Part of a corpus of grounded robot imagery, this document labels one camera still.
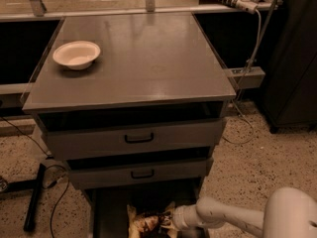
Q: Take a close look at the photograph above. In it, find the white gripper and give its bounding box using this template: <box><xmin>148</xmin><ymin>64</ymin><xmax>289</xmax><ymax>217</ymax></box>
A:
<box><xmin>172</xmin><ymin>204</ymin><xmax>197</xmax><ymax>230</ymax></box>

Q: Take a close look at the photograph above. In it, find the brown chip bag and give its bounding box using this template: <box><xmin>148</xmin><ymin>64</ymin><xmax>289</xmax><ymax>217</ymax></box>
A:
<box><xmin>127</xmin><ymin>201</ymin><xmax>177</xmax><ymax>238</ymax></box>

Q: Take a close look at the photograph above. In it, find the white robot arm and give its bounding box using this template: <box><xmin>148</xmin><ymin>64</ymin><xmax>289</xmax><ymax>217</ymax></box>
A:
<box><xmin>172</xmin><ymin>187</ymin><xmax>317</xmax><ymax>238</ymax></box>

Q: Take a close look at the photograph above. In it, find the bottom grey drawer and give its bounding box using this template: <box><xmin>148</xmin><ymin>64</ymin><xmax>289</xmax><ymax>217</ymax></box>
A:
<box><xmin>92</xmin><ymin>178</ymin><xmax>200</xmax><ymax>238</ymax></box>

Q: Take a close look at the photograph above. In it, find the grey drawer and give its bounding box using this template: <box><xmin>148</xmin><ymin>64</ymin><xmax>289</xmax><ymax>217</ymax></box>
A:
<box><xmin>40</xmin><ymin>101</ymin><xmax>225</xmax><ymax>160</ymax></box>
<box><xmin>92</xmin><ymin>178</ymin><xmax>200</xmax><ymax>238</ymax></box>
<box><xmin>67</xmin><ymin>147</ymin><xmax>213</xmax><ymax>189</ymax></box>

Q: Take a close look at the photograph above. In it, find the middle grey drawer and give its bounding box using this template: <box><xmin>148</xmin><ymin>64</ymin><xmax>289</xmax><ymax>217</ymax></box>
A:
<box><xmin>67</xmin><ymin>147</ymin><xmax>213</xmax><ymax>189</ymax></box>

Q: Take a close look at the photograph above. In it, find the grey drawer cabinet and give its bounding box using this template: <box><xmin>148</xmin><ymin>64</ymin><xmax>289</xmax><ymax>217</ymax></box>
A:
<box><xmin>21</xmin><ymin>11</ymin><xmax>238</xmax><ymax>238</ymax></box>

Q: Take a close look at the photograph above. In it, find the top grey drawer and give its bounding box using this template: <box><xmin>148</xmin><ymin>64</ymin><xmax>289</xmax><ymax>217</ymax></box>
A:
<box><xmin>40</xmin><ymin>101</ymin><xmax>225</xmax><ymax>160</ymax></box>

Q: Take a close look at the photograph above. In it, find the black floor stand bar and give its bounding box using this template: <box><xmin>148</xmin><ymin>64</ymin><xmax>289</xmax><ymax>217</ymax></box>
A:
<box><xmin>0</xmin><ymin>164</ymin><xmax>46</xmax><ymax>232</ymax></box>

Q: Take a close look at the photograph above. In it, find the dark cabinet at right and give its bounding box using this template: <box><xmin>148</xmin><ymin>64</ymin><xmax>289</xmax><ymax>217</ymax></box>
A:
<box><xmin>259</xmin><ymin>0</ymin><xmax>317</xmax><ymax>134</ymax></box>

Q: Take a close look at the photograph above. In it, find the white paper bowl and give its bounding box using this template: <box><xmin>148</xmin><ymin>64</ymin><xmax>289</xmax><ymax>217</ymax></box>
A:
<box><xmin>53</xmin><ymin>41</ymin><xmax>101</xmax><ymax>70</ymax></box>

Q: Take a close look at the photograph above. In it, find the grey side bracket box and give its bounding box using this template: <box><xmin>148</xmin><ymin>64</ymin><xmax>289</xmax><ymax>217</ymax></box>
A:
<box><xmin>225</xmin><ymin>66</ymin><xmax>265</xmax><ymax>90</ymax></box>

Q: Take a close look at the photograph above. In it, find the black floor cable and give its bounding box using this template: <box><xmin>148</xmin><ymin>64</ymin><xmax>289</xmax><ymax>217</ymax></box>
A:
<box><xmin>0</xmin><ymin>116</ymin><xmax>71</xmax><ymax>238</ymax></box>

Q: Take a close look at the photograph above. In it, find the white cable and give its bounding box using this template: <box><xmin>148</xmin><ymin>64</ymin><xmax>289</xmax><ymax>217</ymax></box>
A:
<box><xmin>222</xmin><ymin>9</ymin><xmax>264</xmax><ymax>146</ymax></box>

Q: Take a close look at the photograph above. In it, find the grey metal rail frame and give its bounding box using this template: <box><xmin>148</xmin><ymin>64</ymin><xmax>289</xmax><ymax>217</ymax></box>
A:
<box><xmin>0</xmin><ymin>0</ymin><xmax>285</xmax><ymax>22</ymax></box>

